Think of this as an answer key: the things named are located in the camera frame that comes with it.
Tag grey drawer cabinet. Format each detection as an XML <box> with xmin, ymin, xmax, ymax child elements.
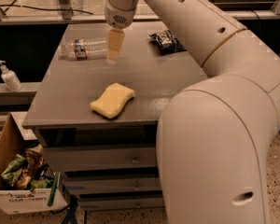
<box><xmin>24</xmin><ymin>21</ymin><xmax>206</xmax><ymax>200</ymax></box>

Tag green snack bag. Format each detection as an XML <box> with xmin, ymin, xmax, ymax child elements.
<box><xmin>1</xmin><ymin>154</ymin><xmax>25</xmax><ymax>187</ymax></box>

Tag middle grey drawer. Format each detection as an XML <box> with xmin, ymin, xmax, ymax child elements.
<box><xmin>63</xmin><ymin>175</ymin><xmax>161</xmax><ymax>195</ymax></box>

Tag white pump soap dispenser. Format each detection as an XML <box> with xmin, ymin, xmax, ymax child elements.
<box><xmin>0</xmin><ymin>60</ymin><xmax>22</xmax><ymax>91</ymax></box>

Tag metal frame rail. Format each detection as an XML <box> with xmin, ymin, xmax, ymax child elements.
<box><xmin>0</xmin><ymin>10</ymin><xmax>280</xmax><ymax>25</ymax></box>

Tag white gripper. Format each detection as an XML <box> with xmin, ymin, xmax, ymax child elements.
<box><xmin>105</xmin><ymin>0</ymin><xmax>136</xmax><ymax>64</ymax></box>

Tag green marker pen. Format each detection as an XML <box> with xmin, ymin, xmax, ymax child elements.
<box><xmin>48</xmin><ymin>172</ymin><xmax>60</xmax><ymax>207</ymax></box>

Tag blue chip bag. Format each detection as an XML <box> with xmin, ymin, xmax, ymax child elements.
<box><xmin>148</xmin><ymin>30</ymin><xmax>186</xmax><ymax>53</ymax></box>

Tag top grey drawer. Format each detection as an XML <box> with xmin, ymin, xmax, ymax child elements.
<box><xmin>44</xmin><ymin>144</ymin><xmax>157</xmax><ymax>172</ymax></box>

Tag yellow sponge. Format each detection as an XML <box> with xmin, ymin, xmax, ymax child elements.
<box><xmin>90</xmin><ymin>83</ymin><xmax>135</xmax><ymax>119</ymax></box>

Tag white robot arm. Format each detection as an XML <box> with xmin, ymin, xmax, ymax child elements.
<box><xmin>105</xmin><ymin>0</ymin><xmax>280</xmax><ymax>224</ymax></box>

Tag brown snack bag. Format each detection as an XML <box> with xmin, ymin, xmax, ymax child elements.
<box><xmin>16</xmin><ymin>150</ymin><xmax>44</xmax><ymax>190</ymax></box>

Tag black cable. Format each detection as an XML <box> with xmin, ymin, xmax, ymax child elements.
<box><xmin>0</xmin><ymin>5</ymin><xmax>94</xmax><ymax>16</ymax></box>

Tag cardboard box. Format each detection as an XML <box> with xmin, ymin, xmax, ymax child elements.
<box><xmin>0</xmin><ymin>112</ymin><xmax>68</xmax><ymax>215</ymax></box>

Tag clear plastic water bottle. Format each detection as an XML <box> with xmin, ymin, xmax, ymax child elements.
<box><xmin>58</xmin><ymin>37</ymin><xmax>107</xmax><ymax>61</ymax></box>

